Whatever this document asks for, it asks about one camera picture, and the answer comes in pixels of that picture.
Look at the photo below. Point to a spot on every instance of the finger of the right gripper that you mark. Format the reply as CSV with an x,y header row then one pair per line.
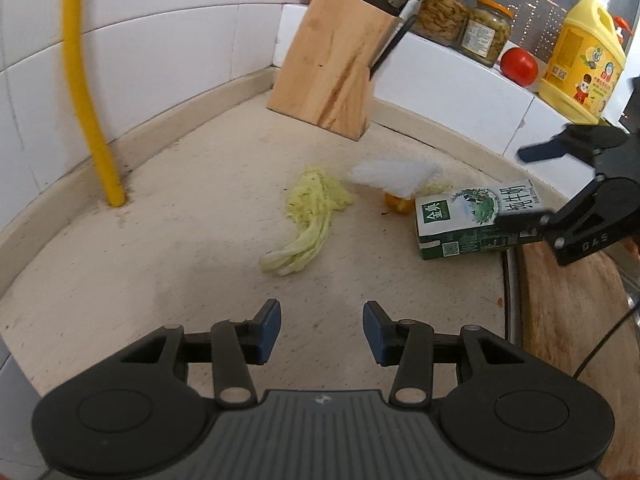
x,y
552,149
523,221

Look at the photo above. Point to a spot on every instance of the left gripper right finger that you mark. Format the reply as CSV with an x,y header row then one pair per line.
x,y
406,344

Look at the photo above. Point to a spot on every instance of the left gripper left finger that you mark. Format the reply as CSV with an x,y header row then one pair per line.
x,y
238,345

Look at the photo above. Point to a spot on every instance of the green milk carton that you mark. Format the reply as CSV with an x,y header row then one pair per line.
x,y
463,222

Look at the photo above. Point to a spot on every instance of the white foam net back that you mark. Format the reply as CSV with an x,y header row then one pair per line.
x,y
400,178

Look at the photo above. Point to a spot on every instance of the yellow detergent bottle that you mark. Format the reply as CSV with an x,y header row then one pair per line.
x,y
585,65

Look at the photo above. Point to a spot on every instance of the red tomato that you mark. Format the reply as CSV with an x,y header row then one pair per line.
x,y
519,66

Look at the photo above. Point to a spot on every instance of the wooden cutting board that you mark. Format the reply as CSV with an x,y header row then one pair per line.
x,y
566,311

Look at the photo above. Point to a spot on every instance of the orange peel piece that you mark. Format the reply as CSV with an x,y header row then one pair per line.
x,y
399,205

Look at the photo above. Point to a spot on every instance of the glass jar orange lid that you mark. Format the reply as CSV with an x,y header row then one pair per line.
x,y
487,29

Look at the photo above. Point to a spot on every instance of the pale cabbage leaf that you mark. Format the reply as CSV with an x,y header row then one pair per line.
x,y
310,205

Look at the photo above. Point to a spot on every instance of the glass jar dark lid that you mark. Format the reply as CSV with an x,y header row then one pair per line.
x,y
441,21

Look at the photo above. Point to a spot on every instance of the wooden knife block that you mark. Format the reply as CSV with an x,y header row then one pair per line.
x,y
325,78

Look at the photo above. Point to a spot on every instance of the yellow pipe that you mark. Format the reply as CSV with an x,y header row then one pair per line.
x,y
77,83

